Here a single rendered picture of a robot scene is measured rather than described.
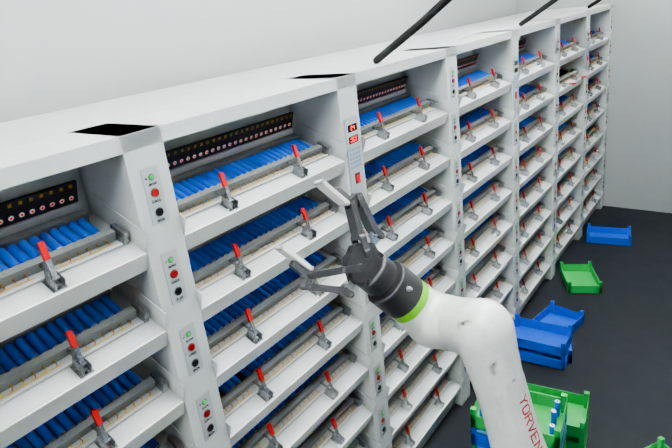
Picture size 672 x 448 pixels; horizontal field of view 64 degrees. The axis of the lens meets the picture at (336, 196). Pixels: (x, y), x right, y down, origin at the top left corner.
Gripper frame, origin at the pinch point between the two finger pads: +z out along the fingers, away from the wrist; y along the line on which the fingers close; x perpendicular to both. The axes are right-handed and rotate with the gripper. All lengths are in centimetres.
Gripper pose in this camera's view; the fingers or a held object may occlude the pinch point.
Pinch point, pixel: (303, 216)
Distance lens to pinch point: 91.4
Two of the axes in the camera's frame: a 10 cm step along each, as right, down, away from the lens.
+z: -7.1, -5.9, -3.9
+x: 5.4, -0.9, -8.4
